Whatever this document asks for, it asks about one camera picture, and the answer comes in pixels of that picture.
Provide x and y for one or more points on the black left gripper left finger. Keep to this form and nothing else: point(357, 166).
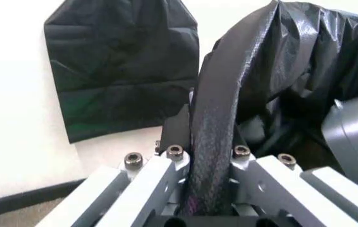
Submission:
point(153, 179)

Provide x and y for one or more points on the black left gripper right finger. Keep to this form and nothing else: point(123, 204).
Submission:
point(270, 179)

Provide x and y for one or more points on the black plastic garbage bag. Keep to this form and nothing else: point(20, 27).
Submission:
point(292, 59)

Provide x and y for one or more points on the grey trash bin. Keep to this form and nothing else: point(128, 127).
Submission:
point(356, 132)

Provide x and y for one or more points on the flat folded black garbage bag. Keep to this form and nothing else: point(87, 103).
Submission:
point(119, 71)

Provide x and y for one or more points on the black baseboard strip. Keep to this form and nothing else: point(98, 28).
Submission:
point(24, 197)

